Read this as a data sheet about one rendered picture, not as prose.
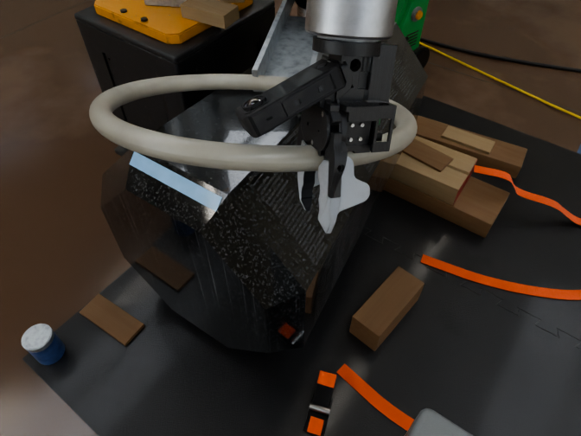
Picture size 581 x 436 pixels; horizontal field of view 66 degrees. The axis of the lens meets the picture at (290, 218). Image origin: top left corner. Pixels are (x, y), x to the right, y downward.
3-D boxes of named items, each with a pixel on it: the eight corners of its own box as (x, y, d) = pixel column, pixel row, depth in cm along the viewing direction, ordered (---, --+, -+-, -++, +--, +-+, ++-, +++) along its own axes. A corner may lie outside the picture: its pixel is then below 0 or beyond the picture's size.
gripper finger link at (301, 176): (340, 207, 60) (356, 148, 54) (298, 212, 58) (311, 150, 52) (330, 193, 62) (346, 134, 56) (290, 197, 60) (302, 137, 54)
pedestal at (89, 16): (114, 152, 241) (61, 14, 185) (201, 95, 275) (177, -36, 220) (204, 206, 215) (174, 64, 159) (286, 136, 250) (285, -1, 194)
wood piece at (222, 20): (181, 17, 174) (179, 4, 171) (197, 7, 180) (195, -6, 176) (225, 29, 168) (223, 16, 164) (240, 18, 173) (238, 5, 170)
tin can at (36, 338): (32, 352, 165) (15, 336, 156) (58, 334, 170) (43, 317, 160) (44, 371, 161) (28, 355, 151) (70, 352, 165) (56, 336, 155)
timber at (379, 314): (374, 352, 165) (379, 336, 156) (348, 331, 171) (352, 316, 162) (418, 299, 180) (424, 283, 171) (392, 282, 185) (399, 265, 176)
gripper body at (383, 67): (389, 157, 51) (409, 44, 45) (320, 163, 48) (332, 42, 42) (357, 137, 57) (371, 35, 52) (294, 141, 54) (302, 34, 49)
